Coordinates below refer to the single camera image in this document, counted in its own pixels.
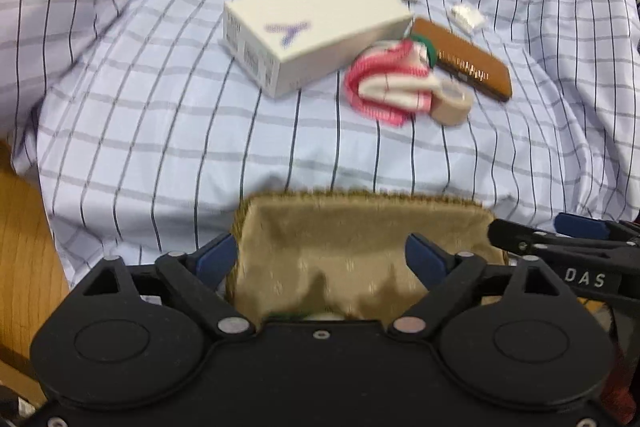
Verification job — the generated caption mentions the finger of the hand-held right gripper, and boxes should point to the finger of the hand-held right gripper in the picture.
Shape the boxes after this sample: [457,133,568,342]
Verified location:
[487,219,640,259]
[554,212,640,240]

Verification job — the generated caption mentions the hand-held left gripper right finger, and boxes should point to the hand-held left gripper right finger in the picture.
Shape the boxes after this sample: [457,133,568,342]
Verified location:
[387,233,567,343]

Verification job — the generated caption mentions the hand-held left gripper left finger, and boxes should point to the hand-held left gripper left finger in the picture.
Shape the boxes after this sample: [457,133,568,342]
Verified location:
[80,232,256,341]

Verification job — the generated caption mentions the tan fuzzy drawstring bag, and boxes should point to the tan fuzzy drawstring bag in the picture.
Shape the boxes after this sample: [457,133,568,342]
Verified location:
[225,191,512,324]

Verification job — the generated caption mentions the beige tape roll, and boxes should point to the beige tape roll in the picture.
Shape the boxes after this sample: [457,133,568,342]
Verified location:
[430,77,475,126]

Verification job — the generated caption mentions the checked white bed sheet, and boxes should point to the checked white bed sheet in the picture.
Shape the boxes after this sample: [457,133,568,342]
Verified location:
[0,0,640,293]

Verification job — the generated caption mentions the pink-edged white cloth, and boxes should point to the pink-edged white cloth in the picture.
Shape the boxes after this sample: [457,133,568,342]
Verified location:
[344,38,441,128]

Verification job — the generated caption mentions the brown glossy case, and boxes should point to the brown glossy case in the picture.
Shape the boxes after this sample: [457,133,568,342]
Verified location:
[410,17,514,102]

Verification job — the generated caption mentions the green tape roll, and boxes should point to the green tape roll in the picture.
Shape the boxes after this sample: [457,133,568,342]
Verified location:
[410,34,439,68]

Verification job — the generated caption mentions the small white packet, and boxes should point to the small white packet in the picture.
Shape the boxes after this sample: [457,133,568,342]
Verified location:
[450,3,486,32]

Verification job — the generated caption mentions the white rectangular box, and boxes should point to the white rectangular box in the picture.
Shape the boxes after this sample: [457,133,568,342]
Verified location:
[222,0,415,99]

